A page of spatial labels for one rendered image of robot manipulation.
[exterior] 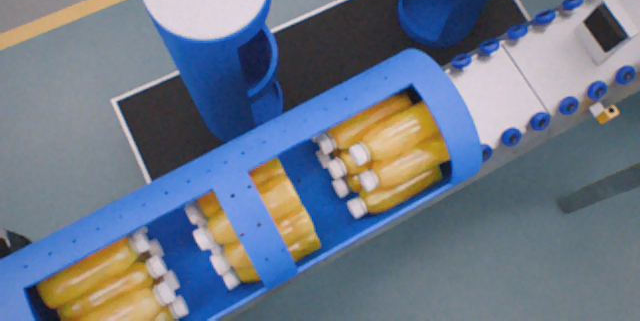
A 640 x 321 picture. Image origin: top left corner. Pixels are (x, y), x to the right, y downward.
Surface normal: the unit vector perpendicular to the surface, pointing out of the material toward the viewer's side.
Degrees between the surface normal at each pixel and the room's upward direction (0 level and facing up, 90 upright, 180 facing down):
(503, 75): 0
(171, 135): 0
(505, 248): 0
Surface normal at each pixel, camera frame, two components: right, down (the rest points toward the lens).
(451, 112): 0.14, -0.04
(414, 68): -0.24, -0.66
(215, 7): 0.02, -0.25
